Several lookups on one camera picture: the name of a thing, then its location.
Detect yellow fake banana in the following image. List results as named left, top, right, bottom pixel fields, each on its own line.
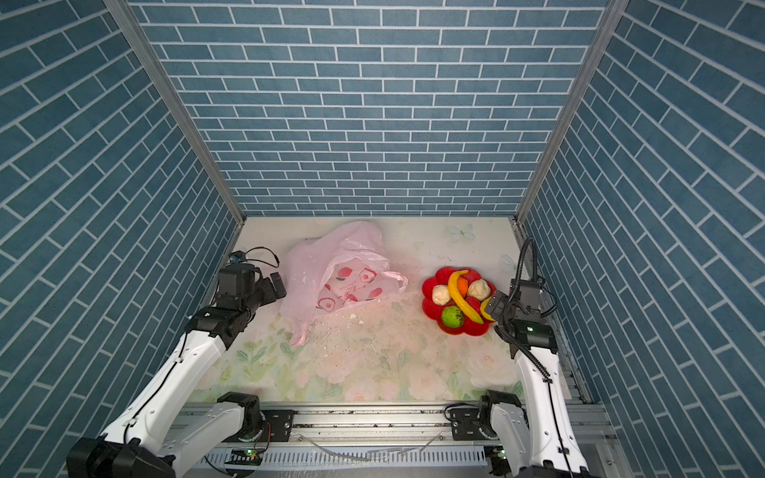
left=447, top=270, right=483, bottom=324
left=480, top=298, right=494, bottom=322

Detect red flower-shaped plate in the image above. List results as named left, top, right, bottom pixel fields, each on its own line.
left=422, top=267, right=496, bottom=337

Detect green fake kiwi half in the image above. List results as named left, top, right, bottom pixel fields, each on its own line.
left=440, top=306, right=465, bottom=330

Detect cream fake peeled fruit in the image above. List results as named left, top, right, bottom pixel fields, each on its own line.
left=432, top=285, right=451, bottom=306

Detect pink plastic bag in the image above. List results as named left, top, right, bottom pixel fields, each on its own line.
left=280, top=221, right=408, bottom=347

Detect orange fake fruit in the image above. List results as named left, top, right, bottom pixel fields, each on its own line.
left=457, top=277, right=469, bottom=297

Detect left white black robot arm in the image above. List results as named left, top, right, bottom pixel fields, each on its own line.
left=66, top=262, right=287, bottom=477

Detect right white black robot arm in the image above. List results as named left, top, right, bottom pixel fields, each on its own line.
left=480, top=279, right=592, bottom=477

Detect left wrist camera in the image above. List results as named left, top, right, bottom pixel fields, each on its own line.
left=227, top=251, right=248, bottom=265

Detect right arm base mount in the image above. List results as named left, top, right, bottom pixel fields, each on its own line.
left=443, top=404, right=531, bottom=446

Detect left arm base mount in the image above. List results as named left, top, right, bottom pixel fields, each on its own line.
left=223, top=408, right=296, bottom=444

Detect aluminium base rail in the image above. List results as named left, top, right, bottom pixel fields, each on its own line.
left=159, top=402, right=618, bottom=450

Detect white slotted cable duct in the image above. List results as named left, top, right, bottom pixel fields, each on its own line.
left=194, top=444, right=488, bottom=471

